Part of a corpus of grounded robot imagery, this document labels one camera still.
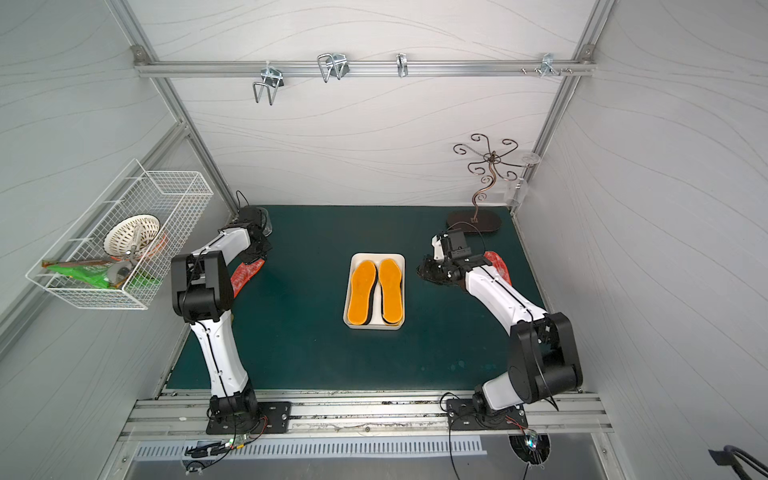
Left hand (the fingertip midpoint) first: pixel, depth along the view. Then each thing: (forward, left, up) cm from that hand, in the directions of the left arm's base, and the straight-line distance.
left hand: (259, 251), depth 103 cm
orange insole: (-9, -37, -2) cm, 39 cm away
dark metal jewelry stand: (+18, -83, -1) cm, 84 cm away
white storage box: (-15, -42, -2) cm, 45 cm away
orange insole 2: (-8, -46, -2) cm, 47 cm away
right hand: (-12, -56, +9) cm, 58 cm away
